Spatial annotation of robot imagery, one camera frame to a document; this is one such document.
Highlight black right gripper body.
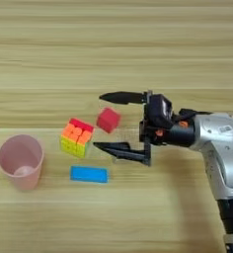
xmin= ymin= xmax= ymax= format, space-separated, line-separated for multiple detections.
xmin=139 ymin=90 xmax=196 ymax=167

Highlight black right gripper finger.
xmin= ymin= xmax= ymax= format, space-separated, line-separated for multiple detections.
xmin=99 ymin=91 xmax=148 ymax=106
xmin=93 ymin=141 xmax=146 ymax=164

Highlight pink plastic cup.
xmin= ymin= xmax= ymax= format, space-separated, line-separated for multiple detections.
xmin=0 ymin=133 xmax=44 ymax=192

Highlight red cube block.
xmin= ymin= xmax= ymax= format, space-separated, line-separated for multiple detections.
xmin=96 ymin=107 xmax=122 ymax=134

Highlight blue rectangular block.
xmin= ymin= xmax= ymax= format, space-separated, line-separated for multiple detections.
xmin=69 ymin=165 xmax=110 ymax=184

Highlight multicolour puzzle cube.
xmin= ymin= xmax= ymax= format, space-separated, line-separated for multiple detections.
xmin=59 ymin=117 xmax=96 ymax=159

